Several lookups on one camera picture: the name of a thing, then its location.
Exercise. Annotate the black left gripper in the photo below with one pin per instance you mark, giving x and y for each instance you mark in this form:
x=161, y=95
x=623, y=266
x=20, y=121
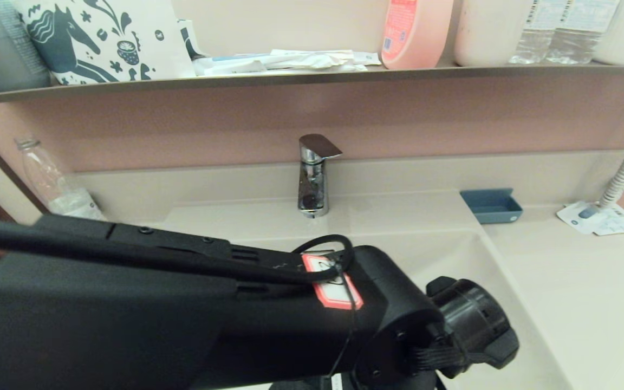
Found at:
x=312, y=385

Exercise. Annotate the chrome sink faucet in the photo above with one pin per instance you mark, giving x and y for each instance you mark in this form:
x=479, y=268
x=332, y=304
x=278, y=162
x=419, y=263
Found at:
x=312, y=189

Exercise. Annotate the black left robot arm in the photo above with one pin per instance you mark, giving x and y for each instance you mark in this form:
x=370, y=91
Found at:
x=128, y=325

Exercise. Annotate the white ceramic sink basin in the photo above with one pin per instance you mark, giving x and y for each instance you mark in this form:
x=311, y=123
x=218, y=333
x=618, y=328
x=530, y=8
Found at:
x=480, y=254

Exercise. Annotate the blue soap dish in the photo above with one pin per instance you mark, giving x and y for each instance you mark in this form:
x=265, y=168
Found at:
x=491, y=208

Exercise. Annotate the crumpled white wrapper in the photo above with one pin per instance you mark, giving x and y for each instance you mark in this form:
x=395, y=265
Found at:
x=317, y=59

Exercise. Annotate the white tube packet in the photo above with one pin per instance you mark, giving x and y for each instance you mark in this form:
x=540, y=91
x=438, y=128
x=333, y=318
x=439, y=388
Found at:
x=231, y=66

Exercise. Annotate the small white printed box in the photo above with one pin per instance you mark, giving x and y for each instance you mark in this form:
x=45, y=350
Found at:
x=369, y=57

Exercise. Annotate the clear plastic water bottle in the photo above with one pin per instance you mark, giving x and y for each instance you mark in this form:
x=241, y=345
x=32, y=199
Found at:
x=46, y=179

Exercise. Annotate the white printed paper packet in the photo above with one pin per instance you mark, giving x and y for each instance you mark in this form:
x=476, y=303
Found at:
x=615, y=222

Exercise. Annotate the pink lotion bottle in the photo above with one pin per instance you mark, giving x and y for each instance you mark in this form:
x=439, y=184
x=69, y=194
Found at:
x=417, y=38

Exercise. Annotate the small patterned white pouch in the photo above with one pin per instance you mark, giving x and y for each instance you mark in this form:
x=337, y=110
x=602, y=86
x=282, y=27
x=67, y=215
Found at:
x=192, y=40

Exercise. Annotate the white round container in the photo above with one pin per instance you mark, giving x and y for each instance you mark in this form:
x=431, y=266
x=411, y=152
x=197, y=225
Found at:
x=485, y=38

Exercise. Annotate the white horse print bag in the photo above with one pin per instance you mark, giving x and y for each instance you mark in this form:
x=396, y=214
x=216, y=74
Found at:
x=128, y=32

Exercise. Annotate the clear labelled water bottle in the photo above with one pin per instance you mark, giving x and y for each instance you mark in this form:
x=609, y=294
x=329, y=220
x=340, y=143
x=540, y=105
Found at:
x=577, y=43
x=534, y=46

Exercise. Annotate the brown wall shelf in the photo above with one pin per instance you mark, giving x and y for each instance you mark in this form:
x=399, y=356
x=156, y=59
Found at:
x=290, y=79

